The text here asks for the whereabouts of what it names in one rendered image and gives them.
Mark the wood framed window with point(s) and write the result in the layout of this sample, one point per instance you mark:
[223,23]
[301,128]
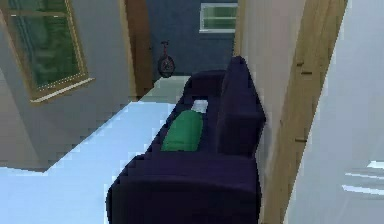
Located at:
[46,46]

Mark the brown wooden door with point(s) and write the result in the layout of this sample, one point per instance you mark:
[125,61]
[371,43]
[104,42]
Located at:
[141,46]

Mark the dark purple sofa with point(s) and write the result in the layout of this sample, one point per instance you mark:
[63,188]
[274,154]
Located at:
[186,186]

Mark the green cushion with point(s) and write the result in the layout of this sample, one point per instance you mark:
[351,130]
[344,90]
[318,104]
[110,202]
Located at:
[184,130]

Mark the light wooden door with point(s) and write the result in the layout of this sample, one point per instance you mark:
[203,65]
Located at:
[300,110]

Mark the white flat item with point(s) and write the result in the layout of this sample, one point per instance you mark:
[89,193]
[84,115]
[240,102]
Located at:
[200,105]

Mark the white framed window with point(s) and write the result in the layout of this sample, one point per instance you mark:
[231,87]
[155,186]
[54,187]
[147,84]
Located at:
[218,17]

